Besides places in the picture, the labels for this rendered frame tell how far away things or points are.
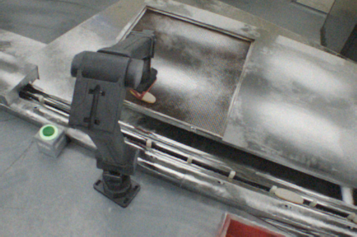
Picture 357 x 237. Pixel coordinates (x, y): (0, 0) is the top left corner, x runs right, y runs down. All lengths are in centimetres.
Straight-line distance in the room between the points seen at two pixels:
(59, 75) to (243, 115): 73
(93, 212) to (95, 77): 52
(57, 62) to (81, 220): 70
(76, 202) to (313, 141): 80
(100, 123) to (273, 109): 77
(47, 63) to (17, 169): 51
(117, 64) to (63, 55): 91
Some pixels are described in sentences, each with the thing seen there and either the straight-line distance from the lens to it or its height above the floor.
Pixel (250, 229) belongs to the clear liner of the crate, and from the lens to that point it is 86.
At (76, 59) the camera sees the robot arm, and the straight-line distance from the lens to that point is 52.
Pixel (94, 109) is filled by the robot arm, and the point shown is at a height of 130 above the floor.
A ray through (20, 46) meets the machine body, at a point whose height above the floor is 82.
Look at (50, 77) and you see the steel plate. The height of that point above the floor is 82.
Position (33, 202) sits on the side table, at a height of 82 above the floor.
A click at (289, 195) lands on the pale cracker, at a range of 102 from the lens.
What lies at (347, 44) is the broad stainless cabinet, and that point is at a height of 59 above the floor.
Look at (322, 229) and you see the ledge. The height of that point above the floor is 86.
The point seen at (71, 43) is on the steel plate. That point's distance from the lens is 146.
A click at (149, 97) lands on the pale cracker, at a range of 107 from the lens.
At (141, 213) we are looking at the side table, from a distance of 92.
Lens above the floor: 167
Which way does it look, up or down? 46 degrees down
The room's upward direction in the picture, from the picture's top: 12 degrees clockwise
